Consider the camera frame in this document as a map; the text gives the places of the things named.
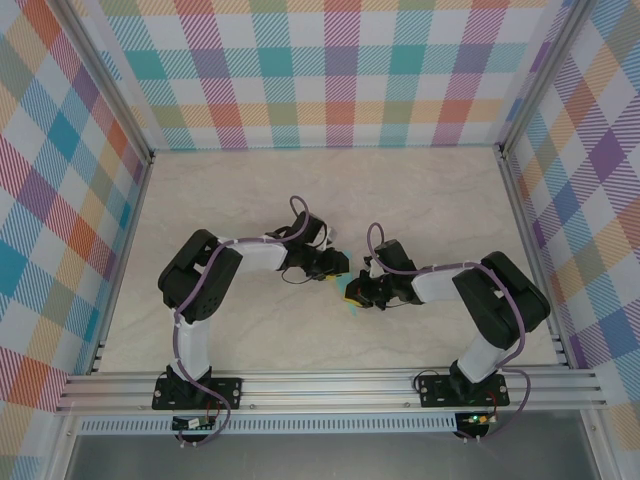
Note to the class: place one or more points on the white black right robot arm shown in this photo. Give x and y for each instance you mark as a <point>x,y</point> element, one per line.
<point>482,360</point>

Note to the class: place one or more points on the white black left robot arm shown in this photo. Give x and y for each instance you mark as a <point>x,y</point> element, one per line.
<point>192,350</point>

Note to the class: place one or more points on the grey metal panel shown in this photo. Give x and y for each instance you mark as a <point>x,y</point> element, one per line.
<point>325,460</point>

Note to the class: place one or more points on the circuit board with green light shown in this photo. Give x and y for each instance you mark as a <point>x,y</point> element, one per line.
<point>477,419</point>

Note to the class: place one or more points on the dark circuit board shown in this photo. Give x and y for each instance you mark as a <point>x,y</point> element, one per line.
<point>192,424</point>

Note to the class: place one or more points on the long aluminium base rail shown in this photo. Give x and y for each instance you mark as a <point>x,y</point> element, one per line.
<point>325,390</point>

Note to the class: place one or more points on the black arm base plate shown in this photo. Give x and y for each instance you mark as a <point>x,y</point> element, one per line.
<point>225,392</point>
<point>435,390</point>

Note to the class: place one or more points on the aluminium table side rail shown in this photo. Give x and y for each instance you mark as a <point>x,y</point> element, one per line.
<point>559,340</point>
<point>131,225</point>

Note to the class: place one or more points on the aluminium frame post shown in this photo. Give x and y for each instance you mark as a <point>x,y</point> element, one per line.
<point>112,75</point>
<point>540,75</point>

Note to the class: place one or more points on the aluminium frame strut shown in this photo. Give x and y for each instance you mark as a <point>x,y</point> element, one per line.
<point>64,450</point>
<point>598,450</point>

